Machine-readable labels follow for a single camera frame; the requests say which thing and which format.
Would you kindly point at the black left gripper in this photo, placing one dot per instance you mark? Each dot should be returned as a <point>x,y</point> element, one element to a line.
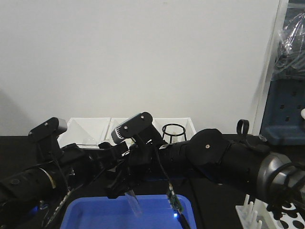
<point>84,165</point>

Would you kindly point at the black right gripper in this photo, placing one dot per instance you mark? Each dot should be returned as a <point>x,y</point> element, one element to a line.
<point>141,155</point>

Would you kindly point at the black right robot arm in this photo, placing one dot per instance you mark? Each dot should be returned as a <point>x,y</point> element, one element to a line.
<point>255,170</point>

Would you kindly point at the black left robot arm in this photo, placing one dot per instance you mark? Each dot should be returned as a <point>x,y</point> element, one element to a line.
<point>43,182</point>

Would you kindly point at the white test tube rack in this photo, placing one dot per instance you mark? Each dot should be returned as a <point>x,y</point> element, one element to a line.
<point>254,215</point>

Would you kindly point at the grey pegboard drying rack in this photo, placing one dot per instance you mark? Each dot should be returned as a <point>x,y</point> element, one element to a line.
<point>282,123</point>

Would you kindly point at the right white storage bin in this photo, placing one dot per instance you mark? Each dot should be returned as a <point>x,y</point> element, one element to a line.
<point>186,122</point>

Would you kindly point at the white storage bin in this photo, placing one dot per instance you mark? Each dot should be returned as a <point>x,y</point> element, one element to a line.
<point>85,132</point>
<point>114,122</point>
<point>186,122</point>

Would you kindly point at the blue plastic tray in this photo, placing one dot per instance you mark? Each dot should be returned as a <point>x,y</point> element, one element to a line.
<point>105,213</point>

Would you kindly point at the middle white storage bin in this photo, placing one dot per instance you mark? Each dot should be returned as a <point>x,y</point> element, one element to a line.
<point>114,122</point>

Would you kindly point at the left white storage bin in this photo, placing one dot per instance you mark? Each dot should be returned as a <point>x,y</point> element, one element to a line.
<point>85,132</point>

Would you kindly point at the clear plastic bag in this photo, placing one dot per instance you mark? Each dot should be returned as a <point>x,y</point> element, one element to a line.
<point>290,58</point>

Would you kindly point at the black wire tripod stand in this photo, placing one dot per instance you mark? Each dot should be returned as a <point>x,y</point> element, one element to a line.
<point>173,133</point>

